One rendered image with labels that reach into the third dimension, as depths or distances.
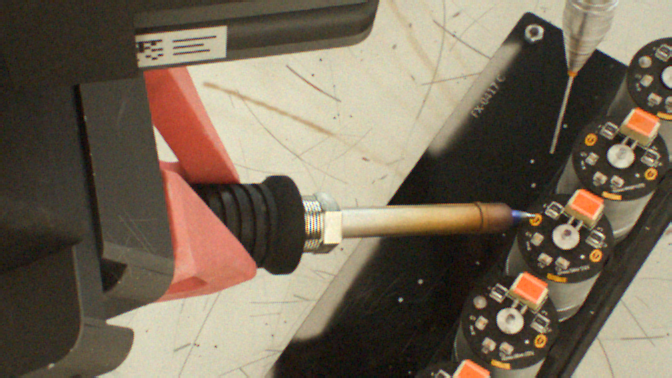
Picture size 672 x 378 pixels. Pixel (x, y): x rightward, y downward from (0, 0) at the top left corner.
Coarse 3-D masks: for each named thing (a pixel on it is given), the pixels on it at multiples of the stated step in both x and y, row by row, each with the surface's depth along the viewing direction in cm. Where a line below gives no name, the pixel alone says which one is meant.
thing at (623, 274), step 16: (656, 208) 36; (656, 224) 35; (640, 240) 35; (656, 240) 35; (624, 256) 35; (640, 256) 35; (624, 272) 35; (608, 288) 35; (624, 288) 35; (608, 304) 35; (592, 320) 35; (576, 336) 34; (592, 336) 34; (560, 352) 34; (576, 352) 34; (560, 368) 34; (576, 368) 34
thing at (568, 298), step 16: (560, 240) 35; (576, 240) 35; (512, 256) 37; (592, 256) 35; (512, 272) 37; (528, 272) 36; (560, 288) 36; (576, 288) 36; (560, 304) 37; (576, 304) 38; (560, 320) 39
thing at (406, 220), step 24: (312, 216) 32; (336, 216) 32; (360, 216) 33; (384, 216) 33; (408, 216) 33; (432, 216) 34; (456, 216) 34; (480, 216) 34; (504, 216) 35; (312, 240) 32; (336, 240) 32
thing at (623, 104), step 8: (664, 72) 37; (624, 80) 38; (664, 80) 37; (624, 88) 37; (616, 96) 39; (624, 96) 38; (616, 104) 39; (624, 104) 38; (632, 104) 37; (608, 112) 40; (616, 112) 39; (624, 112) 38; (664, 128) 37; (664, 136) 38
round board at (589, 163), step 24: (600, 120) 37; (624, 120) 37; (576, 144) 36; (600, 144) 36; (648, 144) 36; (576, 168) 36; (600, 168) 36; (648, 168) 36; (600, 192) 36; (624, 192) 36; (648, 192) 36
